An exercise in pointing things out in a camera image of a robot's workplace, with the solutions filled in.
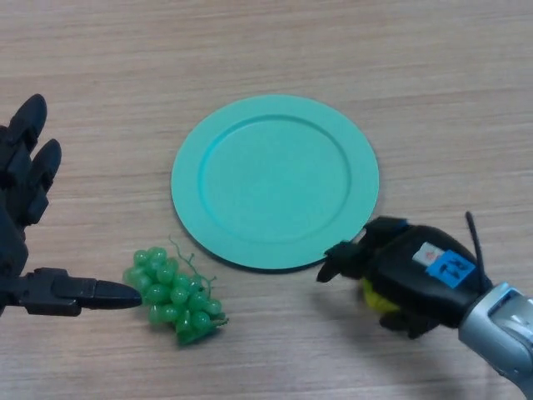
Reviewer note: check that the yellow starfruit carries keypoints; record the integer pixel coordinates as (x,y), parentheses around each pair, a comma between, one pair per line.
(375,298)

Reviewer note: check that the green grape bunch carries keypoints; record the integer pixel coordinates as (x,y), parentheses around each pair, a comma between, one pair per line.
(179,296)

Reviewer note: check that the green round plate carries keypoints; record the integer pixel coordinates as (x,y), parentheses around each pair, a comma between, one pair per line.
(270,183)

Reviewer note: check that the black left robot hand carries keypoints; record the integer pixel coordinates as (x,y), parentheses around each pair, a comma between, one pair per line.
(16,187)

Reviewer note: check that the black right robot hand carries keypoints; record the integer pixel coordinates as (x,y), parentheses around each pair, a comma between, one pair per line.
(408,271)

